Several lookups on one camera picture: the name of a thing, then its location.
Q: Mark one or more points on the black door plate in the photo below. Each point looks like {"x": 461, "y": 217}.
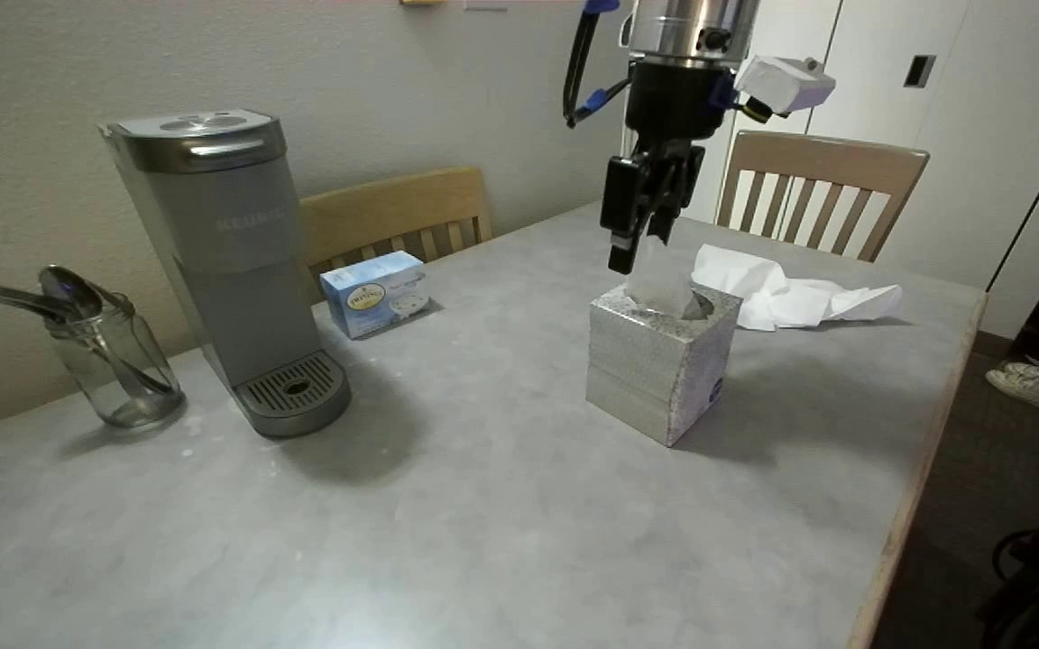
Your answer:
{"x": 916, "y": 70}

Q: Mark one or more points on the grey single-serve coffee maker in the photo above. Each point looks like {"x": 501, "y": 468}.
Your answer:
{"x": 231, "y": 239}

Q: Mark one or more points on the light wood chair solid back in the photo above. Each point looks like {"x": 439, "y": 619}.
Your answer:
{"x": 393, "y": 215}

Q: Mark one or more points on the brown chair with slatted back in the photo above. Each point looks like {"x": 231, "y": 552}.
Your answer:
{"x": 828, "y": 162}

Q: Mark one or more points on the small blue cardboard box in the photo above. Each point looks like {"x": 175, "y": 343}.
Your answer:
{"x": 377, "y": 293}

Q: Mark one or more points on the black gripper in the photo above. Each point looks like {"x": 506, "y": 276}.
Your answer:
{"x": 678, "y": 107}

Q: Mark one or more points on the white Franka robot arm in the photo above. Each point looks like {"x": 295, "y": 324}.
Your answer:
{"x": 686, "y": 26}

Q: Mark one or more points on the white low cabinet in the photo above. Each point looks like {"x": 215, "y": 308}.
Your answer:
{"x": 650, "y": 145}

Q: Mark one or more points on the crumpled white wipe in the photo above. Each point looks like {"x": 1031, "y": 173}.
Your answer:
{"x": 803, "y": 301}

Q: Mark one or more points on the clear glass jar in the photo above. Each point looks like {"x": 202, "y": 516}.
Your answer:
{"x": 122, "y": 376}

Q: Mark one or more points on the white cube tissue box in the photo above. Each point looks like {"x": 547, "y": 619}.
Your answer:
{"x": 648, "y": 365}

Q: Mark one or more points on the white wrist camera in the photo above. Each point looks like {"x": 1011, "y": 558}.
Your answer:
{"x": 789, "y": 83}

